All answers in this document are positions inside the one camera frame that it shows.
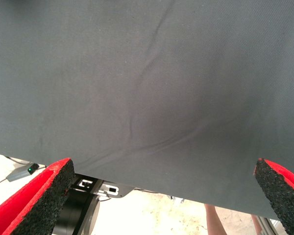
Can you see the small grey adapter box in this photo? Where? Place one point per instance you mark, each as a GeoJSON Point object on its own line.
{"type": "Point", "coordinates": [19, 174]}

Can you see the person bare leg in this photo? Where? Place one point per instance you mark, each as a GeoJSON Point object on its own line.
{"type": "Point", "coordinates": [214, 222]}
{"type": "Point", "coordinates": [256, 226]}

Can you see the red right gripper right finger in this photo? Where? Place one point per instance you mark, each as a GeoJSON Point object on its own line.
{"type": "Point", "coordinates": [284, 195]}

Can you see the aluminium frame profile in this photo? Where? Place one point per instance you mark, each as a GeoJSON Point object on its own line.
{"type": "Point", "coordinates": [269, 226]}

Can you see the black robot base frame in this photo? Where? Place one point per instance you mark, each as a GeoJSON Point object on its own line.
{"type": "Point", "coordinates": [73, 215]}

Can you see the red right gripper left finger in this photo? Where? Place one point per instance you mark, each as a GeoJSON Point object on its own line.
{"type": "Point", "coordinates": [34, 208]}

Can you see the dark table cloth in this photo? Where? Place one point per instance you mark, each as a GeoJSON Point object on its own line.
{"type": "Point", "coordinates": [137, 73]}

